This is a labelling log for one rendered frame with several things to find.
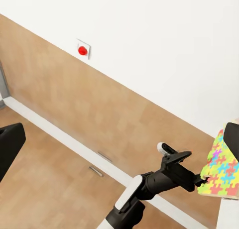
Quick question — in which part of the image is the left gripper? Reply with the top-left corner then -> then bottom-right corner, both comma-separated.
154,151 -> 208,192

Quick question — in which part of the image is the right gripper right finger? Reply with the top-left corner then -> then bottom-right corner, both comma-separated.
223,122 -> 239,162

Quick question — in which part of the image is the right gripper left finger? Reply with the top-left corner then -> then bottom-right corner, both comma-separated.
0,122 -> 26,182

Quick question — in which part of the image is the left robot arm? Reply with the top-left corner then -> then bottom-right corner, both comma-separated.
97,142 -> 208,229

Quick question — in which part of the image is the jigsaw puzzle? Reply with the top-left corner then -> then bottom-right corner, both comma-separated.
198,129 -> 239,199

